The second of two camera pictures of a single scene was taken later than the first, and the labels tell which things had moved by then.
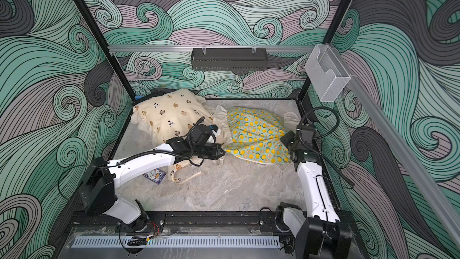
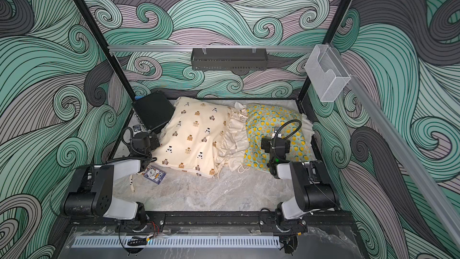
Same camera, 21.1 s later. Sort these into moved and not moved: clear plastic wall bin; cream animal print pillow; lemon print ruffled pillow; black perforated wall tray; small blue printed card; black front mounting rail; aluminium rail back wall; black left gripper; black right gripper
Moved: lemon print ruffled pillow; black right gripper; cream animal print pillow; black left gripper
Not moved: aluminium rail back wall; small blue printed card; black perforated wall tray; black front mounting rail; clear plastic wall bin
